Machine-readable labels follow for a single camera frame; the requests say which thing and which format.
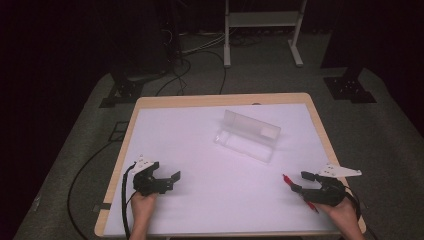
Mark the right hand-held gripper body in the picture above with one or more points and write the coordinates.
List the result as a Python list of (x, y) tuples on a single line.
[(328, 193)]

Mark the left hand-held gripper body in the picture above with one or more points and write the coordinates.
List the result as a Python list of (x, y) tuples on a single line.
[(146, 186)]

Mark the red pen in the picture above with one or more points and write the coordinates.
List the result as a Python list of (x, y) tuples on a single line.
[(287, 180)]

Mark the clear plastic pencil case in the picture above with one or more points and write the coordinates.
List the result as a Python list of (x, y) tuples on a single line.
[(248, 140)]

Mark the person's left hand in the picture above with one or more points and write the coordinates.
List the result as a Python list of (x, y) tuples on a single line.
[(143, 205)]

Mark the person's right hand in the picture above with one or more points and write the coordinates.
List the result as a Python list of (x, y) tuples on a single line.
[(341, 213)]

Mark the white table mat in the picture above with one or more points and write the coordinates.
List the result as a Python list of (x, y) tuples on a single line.
[(206, 200)]

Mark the black tape strip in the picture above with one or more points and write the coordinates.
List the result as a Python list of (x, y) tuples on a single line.
[(101, 207)]

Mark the black stand base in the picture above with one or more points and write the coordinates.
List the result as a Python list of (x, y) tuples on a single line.
[(125, 91), (350, 88)]

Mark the wooden table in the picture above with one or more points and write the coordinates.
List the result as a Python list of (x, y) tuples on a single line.
[(220, 99)]

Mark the white metal stand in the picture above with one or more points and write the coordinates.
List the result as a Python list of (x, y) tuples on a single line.
[(261, 19)]

